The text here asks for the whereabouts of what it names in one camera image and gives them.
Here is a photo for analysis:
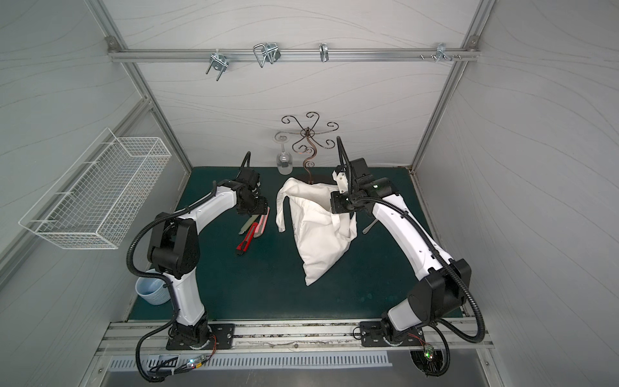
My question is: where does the light blue plastic cup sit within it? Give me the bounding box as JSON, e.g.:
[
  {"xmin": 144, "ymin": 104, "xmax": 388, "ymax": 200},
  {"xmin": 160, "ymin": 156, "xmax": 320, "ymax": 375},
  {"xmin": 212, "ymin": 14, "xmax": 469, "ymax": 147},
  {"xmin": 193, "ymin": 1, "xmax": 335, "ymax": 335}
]
[{"xmin": 135, "ymin": 277, "xmax": 171, "ymax": 306}]

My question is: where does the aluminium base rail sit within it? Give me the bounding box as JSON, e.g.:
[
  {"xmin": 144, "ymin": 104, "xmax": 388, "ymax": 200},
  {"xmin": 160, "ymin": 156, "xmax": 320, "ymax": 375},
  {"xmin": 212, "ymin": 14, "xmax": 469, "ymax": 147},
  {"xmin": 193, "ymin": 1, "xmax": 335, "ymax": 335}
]
[{"xmin": 95, "ymin": 318, "xmax": 495, "ymax": 356}]

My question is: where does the aluminium top rail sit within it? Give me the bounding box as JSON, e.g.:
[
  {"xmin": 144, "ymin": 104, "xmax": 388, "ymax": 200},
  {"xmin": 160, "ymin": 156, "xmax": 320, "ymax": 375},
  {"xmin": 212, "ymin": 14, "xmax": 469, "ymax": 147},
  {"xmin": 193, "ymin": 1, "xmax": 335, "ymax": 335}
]
[{"xmin": 104, "ymin": 36, "xmax": 481, "ymax": 80}]

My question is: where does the grey art knife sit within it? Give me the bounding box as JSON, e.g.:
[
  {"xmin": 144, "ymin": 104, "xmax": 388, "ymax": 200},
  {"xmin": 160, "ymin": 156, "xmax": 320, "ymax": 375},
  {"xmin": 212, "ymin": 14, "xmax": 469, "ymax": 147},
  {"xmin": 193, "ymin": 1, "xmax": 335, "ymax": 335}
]
[{"xmin": 362, "ymin": 219, "xmax": 378, "ymax": 235}]

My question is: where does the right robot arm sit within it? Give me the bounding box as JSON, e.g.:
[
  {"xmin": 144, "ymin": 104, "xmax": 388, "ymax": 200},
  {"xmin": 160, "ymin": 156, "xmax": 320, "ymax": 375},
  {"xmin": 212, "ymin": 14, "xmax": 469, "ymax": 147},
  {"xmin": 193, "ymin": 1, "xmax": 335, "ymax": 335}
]
[{"xmin": 330, "ymin": 138, "xmax": 486, "ymax": 346}]

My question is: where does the clear wine glass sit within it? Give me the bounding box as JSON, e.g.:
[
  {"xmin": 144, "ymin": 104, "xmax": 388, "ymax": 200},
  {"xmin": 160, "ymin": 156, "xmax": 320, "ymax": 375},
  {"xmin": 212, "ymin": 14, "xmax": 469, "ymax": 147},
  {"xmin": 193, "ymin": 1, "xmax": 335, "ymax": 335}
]
[{"xmin": 274, "ymin": 132, "xmax": 293, "ymax": 176}]

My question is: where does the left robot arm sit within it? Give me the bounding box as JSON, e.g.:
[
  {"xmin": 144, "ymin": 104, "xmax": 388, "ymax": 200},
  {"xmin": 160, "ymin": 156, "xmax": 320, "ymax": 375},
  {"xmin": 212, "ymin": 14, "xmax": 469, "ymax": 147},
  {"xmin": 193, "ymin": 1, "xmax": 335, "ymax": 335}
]
[{"xmin": 126, "ymin": 153, "xmax": 268, "ymax": 349}]

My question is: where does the white wire basket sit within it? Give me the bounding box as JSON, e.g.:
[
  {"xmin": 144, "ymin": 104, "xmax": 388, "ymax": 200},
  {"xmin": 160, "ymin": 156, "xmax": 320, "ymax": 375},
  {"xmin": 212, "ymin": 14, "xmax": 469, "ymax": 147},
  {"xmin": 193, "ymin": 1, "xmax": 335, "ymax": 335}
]
[{"xmin": 19, "ymin": 128, "xmax": 171, "ymax": 250}]

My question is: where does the white cloth tote pouch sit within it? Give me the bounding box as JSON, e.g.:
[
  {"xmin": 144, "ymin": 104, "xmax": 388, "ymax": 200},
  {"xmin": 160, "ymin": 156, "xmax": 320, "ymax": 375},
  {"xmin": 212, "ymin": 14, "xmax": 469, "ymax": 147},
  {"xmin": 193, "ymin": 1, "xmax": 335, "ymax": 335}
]
[{"xmin": 276, "ymin": 177, "xmax": 357, "ymax": 286}]

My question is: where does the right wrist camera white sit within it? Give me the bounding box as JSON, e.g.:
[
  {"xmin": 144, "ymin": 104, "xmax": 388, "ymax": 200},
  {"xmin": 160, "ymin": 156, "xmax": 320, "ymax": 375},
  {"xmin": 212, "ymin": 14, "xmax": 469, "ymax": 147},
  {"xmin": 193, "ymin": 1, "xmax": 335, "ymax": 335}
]
[{"xmin": 332, "ymin": 171, "xmax": 349, "ymax": 194}]

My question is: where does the olive green art knife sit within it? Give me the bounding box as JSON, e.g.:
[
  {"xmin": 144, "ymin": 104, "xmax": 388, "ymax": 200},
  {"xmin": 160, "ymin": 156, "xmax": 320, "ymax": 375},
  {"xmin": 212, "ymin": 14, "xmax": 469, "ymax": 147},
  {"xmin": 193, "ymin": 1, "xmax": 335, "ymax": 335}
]
[{"xmin": 239, "ymin": 214, "xmax": 259, "ymax": 235}]

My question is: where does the copper wire glass stand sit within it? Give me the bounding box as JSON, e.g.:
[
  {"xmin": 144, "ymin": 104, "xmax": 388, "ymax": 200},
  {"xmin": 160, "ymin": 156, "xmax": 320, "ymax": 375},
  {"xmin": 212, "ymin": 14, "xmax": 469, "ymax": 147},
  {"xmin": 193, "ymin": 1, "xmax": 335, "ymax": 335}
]
[{"xmin": 274, "ymin": 111, "xmax": 339, "ymax": 185}]

